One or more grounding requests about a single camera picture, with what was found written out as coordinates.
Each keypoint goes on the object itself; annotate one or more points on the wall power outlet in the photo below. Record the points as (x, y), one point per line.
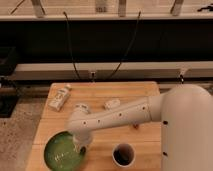
(92, 75)

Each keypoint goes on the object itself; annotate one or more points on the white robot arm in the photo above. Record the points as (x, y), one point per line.
(185, 113)

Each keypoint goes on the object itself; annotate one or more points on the small white soap bar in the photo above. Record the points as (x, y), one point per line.
(113, 103)

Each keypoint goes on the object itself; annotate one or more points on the green ceramic bowl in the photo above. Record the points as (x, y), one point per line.
(60, 153)

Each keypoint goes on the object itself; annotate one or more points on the black box at left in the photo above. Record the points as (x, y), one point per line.
(8, 62)

